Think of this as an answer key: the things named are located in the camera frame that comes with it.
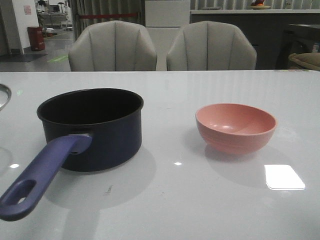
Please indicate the pink bowl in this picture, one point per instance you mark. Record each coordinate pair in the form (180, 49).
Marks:
(235, 128)

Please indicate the dark grey counter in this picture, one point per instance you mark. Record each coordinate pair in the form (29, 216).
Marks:
(263, 28)

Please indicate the white cabinet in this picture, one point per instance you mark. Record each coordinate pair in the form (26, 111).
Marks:
(163, 18)

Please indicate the left grey upholstered chair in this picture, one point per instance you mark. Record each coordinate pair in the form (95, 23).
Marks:
(113, 46)

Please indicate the glass lid blue knob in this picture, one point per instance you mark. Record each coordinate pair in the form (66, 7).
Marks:
(5, 95)

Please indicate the fruit plate on counter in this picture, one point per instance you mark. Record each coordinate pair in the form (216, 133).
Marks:
(259, 5)

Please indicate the red trash bin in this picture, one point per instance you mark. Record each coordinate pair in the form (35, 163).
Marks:
(36, 38)

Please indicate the dark washing machine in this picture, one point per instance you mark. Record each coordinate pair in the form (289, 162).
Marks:
(298, 39)

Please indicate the right grey upholstered chair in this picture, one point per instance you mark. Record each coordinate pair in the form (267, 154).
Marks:
(210, 46)

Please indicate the grey upholstered chair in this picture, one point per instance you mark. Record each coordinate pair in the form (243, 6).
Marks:
(210, 46)
(113, 46)

